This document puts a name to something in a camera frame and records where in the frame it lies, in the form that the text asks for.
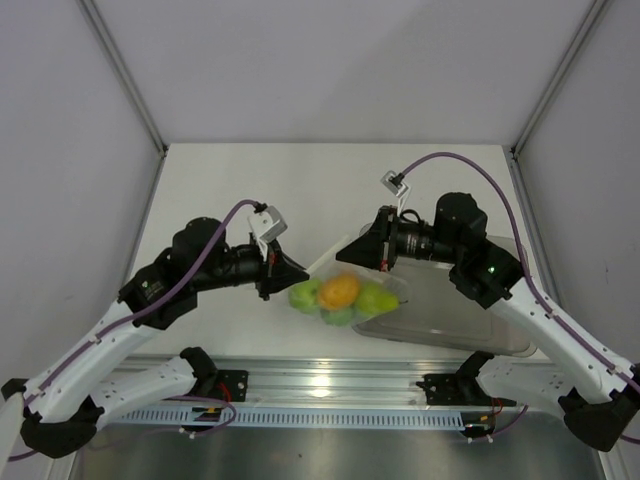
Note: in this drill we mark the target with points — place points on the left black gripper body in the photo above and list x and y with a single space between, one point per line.
245 266

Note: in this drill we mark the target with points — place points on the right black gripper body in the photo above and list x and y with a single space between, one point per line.
415 240

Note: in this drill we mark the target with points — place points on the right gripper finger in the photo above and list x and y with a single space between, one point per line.
366 251
380 226

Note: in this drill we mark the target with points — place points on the green apple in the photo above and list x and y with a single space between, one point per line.
303 296

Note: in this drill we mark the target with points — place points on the green pear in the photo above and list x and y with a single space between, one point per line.
374 300

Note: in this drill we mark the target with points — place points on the polka dot zip top bag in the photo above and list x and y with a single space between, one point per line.
326 266

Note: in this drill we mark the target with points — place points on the orange lemon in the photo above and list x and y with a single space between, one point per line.
339 292

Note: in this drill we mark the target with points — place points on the green bumpy lime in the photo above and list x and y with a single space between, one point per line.
339 318

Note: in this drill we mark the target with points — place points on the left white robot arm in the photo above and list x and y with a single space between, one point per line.
67 404

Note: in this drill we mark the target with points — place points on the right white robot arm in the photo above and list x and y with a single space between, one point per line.
595 392

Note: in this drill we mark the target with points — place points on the clear plastic food bin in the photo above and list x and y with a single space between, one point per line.
436 314

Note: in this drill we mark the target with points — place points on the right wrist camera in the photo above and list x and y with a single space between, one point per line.
395 183

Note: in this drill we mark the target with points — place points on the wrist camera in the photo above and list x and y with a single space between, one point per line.
395 183
266 224

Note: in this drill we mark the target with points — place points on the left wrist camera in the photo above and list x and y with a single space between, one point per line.
266 224

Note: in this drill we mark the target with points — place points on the aluminium mounting rail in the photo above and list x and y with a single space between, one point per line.
335 383

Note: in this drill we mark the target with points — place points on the left black base bracket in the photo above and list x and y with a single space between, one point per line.
229 385

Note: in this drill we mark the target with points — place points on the black base bracket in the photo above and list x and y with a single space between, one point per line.
449 389
229 385

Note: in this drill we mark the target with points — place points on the right black base bracket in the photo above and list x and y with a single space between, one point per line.
449 389

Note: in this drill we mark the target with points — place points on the white slotted cable duct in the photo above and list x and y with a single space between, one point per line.
249 416

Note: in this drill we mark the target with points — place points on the right aluminium frame post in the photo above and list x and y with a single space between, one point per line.
576 46

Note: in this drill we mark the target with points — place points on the aluminium frame post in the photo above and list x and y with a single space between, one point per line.
112 53
576 46

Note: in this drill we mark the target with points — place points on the left aluminium frame post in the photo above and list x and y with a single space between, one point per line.
112 53

